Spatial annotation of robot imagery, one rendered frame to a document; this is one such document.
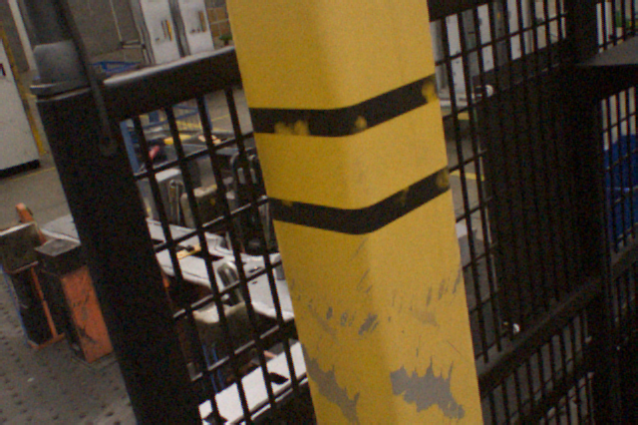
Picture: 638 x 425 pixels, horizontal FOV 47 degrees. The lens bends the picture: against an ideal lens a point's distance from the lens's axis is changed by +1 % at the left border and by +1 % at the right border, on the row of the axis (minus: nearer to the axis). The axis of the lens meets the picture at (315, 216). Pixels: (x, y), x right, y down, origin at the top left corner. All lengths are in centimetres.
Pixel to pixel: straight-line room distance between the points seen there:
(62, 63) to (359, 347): 26
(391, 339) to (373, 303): 3
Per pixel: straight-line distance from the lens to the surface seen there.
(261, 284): 150
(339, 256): 49
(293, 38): 46
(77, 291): 199
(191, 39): 1085
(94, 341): 204
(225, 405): 114
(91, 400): 192
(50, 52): 46
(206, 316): 132
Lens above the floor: 160
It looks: 19 degrees down
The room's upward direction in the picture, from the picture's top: 11 degrees counter-clockwise
